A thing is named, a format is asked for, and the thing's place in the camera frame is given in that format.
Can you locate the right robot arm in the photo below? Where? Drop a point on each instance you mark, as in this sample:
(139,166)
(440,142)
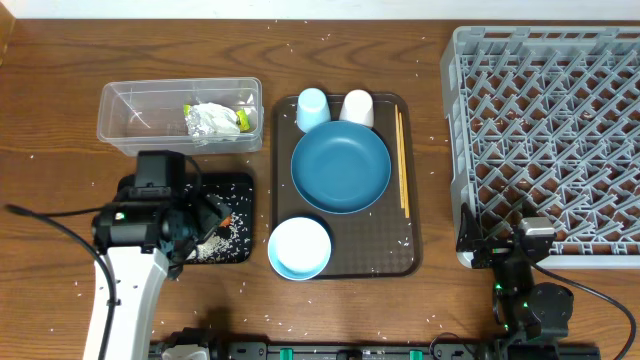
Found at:
(534,315)

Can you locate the white cup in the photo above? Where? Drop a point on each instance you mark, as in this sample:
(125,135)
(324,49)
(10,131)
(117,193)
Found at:
(357,107)

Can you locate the pile of white rice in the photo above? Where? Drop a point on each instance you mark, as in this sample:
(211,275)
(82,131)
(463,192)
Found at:
(232,244)

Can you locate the light blue bowl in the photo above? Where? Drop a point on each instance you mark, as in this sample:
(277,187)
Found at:
(299,248)

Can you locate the wooden chopstick right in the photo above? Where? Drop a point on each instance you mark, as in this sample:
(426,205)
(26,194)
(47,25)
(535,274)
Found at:
(403,165)

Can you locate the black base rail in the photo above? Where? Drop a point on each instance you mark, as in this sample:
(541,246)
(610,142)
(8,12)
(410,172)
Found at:
(263,351)

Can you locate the clear plastic container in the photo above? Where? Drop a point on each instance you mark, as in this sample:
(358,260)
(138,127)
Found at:
(198,116)

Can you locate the black plastic tray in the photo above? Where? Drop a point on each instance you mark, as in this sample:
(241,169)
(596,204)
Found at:
(222,178)

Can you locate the grey dishwasher rack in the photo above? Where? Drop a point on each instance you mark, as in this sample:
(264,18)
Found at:
(548,117)

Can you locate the wooden chopstick left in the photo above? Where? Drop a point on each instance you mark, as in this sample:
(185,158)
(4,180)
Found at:
(399,157)

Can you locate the orange carrot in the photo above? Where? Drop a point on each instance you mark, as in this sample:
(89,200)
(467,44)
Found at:
(226,222)

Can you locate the dark brown serving tray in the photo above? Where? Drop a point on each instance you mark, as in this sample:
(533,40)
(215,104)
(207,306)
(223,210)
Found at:
(382,240)

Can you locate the wooden chopstick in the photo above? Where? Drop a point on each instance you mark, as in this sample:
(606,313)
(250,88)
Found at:
(403,165)
(399,157)

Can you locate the dark blue plate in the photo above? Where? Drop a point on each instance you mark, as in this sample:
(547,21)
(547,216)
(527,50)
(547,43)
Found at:
(341,167)

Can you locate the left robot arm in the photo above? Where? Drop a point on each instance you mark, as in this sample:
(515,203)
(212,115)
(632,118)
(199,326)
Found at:
(142,238)

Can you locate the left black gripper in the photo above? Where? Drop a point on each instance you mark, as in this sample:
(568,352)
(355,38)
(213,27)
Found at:
(215,213)

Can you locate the white wrapper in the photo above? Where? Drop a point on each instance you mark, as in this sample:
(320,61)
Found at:
(212,120)

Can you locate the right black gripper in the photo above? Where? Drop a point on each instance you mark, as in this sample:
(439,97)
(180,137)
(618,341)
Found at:
(472,238)

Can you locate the light blue cup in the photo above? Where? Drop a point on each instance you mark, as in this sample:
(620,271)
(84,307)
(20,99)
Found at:
(312,109)

